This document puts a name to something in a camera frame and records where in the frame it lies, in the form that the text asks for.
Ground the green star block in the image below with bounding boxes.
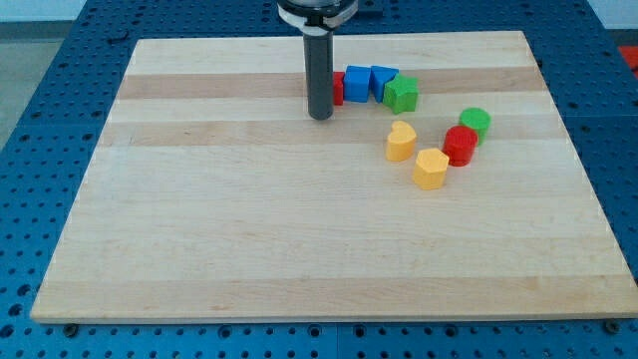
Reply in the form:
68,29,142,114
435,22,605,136
382,74,420,115

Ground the red object at right edge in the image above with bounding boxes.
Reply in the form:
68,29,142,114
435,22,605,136
618,46,638,77

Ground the light wooden board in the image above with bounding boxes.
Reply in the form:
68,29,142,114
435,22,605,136
31,31,637,324

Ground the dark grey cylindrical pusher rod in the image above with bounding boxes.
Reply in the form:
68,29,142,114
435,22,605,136
303,32,334,121

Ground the blue triangle block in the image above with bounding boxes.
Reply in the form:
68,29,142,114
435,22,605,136
370,66,399,103

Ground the red block behind rod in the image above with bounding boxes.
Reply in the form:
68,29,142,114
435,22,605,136
333,71,345,106

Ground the yellow heart block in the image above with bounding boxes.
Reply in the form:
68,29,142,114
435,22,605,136
385,121,417,162

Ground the yellow hexagon block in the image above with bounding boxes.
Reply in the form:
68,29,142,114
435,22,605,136
412,149,450,190

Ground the red cylinder block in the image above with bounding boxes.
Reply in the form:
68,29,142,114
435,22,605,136
443,126,479,167

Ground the green cylinder block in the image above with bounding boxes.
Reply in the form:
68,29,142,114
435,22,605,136
459,108,491,146

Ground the blue cube block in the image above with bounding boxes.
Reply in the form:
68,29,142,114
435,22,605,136
343,65,371,103

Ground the black white robot end flange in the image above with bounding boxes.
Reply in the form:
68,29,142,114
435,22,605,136
276,0,359,36

